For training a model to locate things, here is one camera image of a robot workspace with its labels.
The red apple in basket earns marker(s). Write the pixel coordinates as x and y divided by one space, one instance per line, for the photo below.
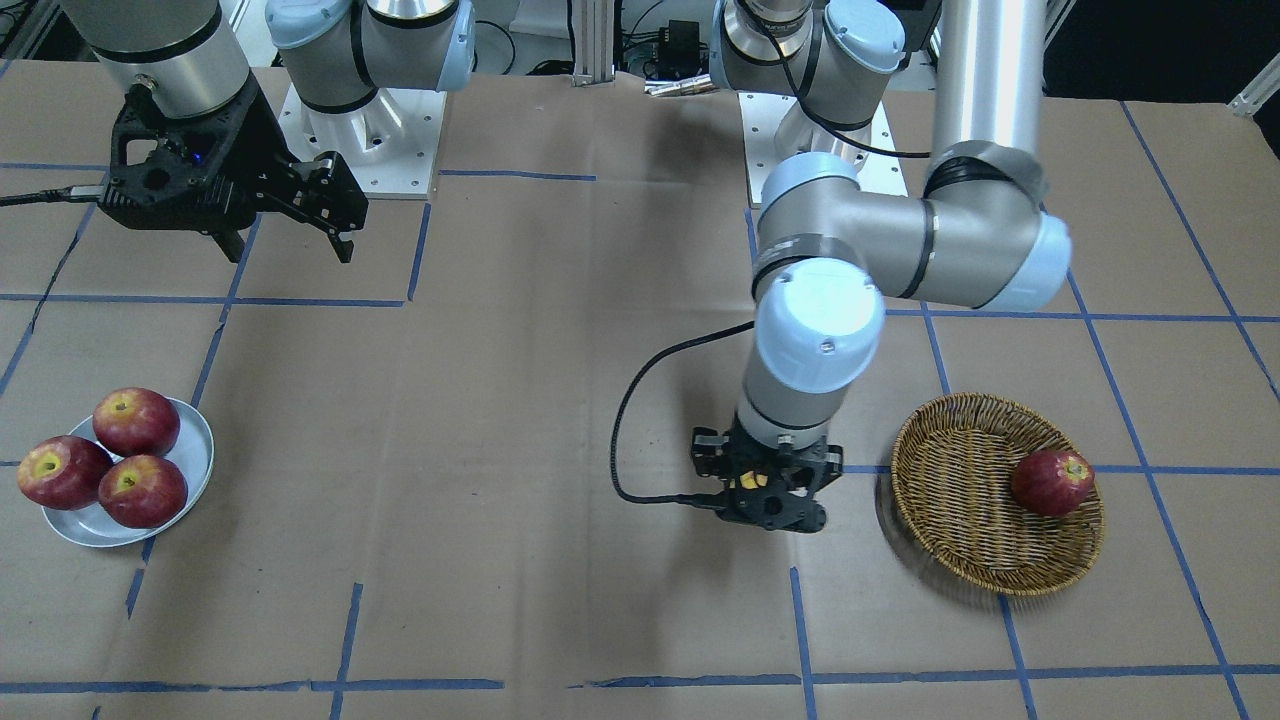
1052 483

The red apple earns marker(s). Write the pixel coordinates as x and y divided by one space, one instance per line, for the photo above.
143 492
135 421
1052 483
63 473

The light blue plate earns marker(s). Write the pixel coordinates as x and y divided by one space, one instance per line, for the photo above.
194 454

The woven wicker basket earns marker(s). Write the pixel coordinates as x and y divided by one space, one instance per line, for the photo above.
950 477

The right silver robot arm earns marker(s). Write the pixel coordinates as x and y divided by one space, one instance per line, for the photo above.
339 54

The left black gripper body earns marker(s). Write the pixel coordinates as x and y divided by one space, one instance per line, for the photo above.
707 457

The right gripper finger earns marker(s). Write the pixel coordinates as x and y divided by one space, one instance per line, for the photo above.
328 173
333 215

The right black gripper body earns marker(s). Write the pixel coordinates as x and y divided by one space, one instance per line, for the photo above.
262 146

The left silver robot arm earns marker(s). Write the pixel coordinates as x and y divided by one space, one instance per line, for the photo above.
830 253

